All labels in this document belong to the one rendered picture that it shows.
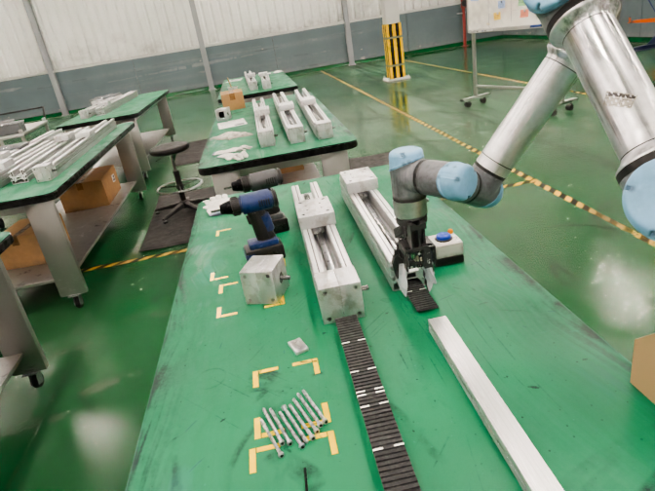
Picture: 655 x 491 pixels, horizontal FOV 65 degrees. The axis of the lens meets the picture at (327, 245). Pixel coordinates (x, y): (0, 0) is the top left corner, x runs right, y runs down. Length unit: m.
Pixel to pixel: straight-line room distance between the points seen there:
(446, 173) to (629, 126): 0.33
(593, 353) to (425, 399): 0.34
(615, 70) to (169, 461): 0.97
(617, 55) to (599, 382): 0.55
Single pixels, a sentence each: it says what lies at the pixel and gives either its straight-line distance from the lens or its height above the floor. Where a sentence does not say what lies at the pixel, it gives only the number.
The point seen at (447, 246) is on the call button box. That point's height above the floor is 0.83.
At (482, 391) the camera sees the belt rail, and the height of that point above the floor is 0.81.
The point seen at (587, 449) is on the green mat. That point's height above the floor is 0.78.
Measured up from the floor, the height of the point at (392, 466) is 0.81.
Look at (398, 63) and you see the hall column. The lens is 11.47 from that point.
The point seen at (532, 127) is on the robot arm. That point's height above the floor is 1.17.
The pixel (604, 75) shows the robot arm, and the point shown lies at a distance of 0.96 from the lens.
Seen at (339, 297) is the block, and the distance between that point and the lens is 1.21.
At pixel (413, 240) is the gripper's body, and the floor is 0.95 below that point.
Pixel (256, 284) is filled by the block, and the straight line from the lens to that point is 1.36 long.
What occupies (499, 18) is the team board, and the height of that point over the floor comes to 1.10.
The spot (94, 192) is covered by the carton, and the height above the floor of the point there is 0.36.
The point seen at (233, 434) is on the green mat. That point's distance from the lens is 1.01.
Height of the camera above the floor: 1.44
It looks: 24 degrees down
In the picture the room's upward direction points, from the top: 10 degrees counter-clockwise
